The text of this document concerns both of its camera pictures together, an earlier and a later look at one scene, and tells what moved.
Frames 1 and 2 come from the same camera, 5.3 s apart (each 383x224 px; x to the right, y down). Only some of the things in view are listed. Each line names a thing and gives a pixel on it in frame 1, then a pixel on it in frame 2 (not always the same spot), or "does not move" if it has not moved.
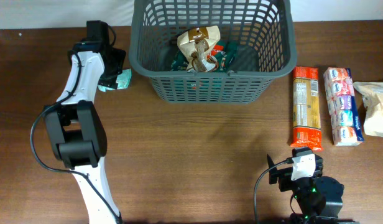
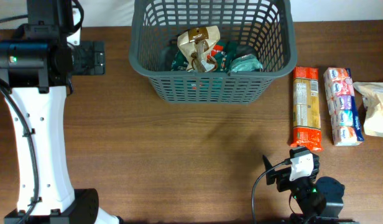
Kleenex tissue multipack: [346, 122] does not move
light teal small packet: [124, 81] to [245, 63]
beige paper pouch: [377, 98] does not move
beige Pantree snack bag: [194, 45] does not move
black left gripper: [110, 79] to [94, 58]
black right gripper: [283, 178] does not move
